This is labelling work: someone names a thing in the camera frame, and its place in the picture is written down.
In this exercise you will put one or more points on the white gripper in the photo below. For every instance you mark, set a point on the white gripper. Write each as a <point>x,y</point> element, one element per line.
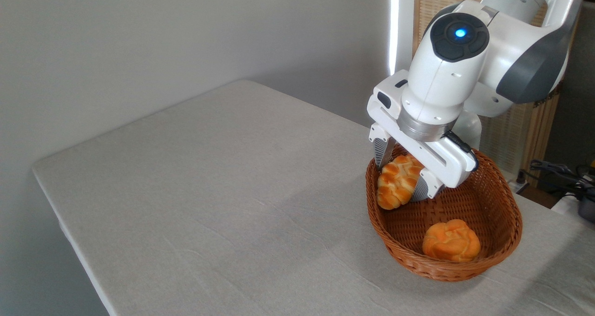
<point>434,160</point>

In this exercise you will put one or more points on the long braided bread loaf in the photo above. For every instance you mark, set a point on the long braided bread loaf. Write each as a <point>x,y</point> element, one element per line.
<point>395,186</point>

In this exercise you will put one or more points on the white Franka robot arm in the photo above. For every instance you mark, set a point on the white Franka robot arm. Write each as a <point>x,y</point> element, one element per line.
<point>441,83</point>

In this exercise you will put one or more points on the round orange bread bun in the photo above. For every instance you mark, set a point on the round orange bread bun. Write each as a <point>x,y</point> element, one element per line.
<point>451,241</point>

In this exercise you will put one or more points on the brown wicker basket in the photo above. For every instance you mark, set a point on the brown wicker basket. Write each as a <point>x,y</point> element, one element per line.
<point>465,209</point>

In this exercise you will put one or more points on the dark metal screen hinge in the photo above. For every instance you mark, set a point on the dark metal screen hinge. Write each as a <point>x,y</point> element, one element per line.
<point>541,103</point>

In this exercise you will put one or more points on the grey tablecloth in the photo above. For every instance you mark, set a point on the grey tablecloth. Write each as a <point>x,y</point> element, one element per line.
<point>232,223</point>

